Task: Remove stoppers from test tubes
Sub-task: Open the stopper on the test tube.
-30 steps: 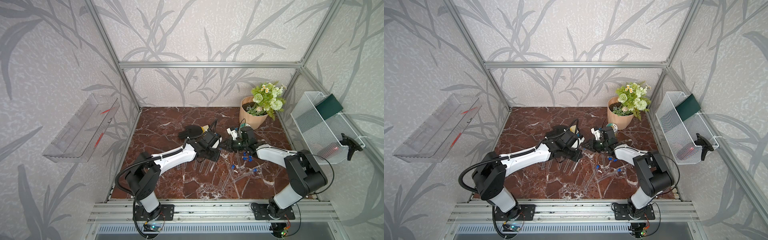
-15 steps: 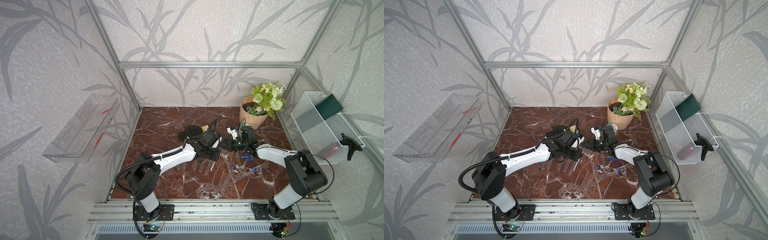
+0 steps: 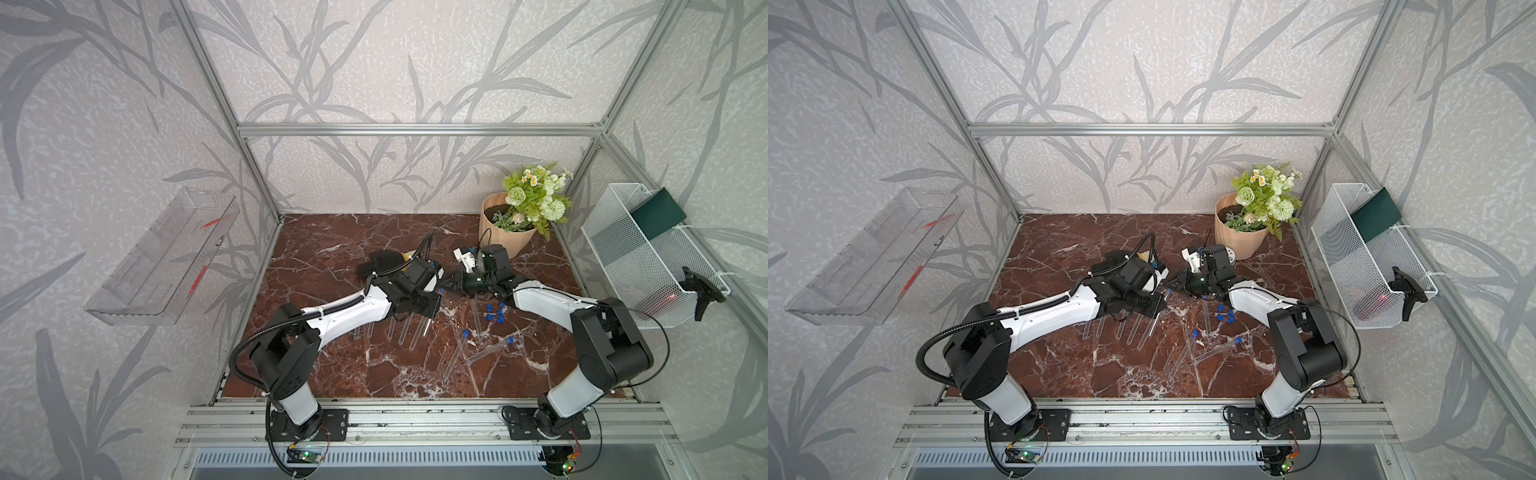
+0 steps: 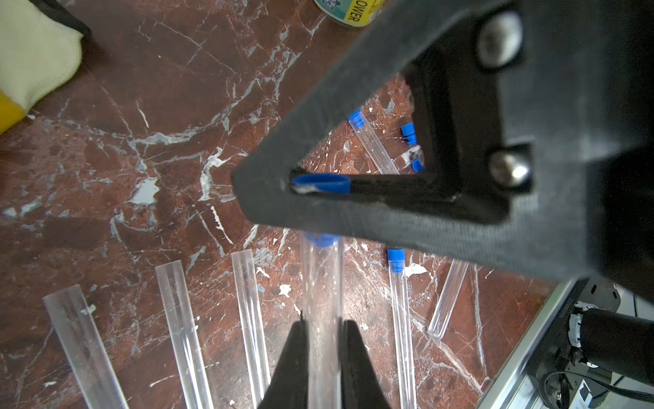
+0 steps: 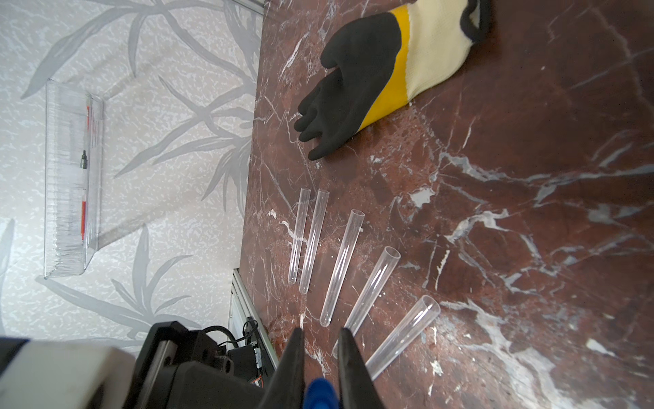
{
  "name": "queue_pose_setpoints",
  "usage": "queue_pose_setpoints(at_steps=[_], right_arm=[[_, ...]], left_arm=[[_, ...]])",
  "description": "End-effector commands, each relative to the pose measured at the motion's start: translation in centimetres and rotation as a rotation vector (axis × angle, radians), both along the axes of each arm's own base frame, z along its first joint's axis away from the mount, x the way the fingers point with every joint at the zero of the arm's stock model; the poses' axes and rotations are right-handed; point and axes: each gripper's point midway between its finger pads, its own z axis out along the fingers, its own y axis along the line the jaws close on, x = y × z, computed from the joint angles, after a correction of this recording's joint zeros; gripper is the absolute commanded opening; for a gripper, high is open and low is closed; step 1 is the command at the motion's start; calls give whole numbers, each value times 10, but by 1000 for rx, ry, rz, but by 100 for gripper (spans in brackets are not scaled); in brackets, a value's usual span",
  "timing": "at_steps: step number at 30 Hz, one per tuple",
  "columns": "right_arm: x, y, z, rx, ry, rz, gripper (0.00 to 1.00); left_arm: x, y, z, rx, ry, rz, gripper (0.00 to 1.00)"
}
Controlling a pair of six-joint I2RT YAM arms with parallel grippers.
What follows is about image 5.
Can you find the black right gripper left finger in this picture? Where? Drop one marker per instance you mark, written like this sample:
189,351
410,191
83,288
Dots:
286,389

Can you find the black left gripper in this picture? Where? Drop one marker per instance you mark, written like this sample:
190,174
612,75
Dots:
182,368

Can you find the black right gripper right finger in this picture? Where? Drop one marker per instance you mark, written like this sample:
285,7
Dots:
357,390

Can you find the test tube blue stopper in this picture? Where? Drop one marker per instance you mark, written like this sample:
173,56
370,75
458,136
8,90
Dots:
378,278
420,316
313,240
349,241

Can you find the aluminium front rail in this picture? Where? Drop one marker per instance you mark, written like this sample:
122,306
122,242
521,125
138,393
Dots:
243,319

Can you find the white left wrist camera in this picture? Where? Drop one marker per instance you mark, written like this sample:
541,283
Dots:
46,374

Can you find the clear acrylic wall shelf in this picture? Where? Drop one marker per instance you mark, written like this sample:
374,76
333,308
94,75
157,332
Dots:
73,179

